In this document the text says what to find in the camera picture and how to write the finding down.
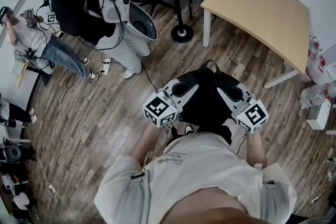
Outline light wooden table white legs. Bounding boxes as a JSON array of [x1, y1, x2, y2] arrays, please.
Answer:
[[200, 0, 312, 90]]

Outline black coat rack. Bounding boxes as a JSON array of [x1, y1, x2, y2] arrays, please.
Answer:
[[166, 0, 194, 44]]

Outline person's torso in white shirt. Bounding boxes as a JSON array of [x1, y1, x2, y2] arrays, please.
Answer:
[[93, 131, 298, 224]]

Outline white box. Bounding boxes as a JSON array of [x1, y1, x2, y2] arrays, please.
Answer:
[[305, 99, 332, 131]]

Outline group of clear water bottles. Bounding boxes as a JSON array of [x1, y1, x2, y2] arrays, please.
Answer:
[[300, 36, 336, 110]]

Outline grey rounded device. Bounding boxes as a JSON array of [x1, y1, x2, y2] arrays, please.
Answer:
[[0, 145, 22, 164]]

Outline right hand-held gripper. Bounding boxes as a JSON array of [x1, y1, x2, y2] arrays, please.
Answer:
[[217, 83, 269, 134]]

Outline black garment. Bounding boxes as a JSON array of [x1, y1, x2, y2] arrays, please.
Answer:
[[172, 59, 249, 146]]

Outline person's left forearm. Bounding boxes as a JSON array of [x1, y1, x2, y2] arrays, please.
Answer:
[[130, 123, 161, 167]]

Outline person's right forearm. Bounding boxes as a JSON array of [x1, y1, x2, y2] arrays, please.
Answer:
[[246, 130, 268, 169]]

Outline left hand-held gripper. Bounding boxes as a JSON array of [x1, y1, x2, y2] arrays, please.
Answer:
[[143, 78, 200, 128]]

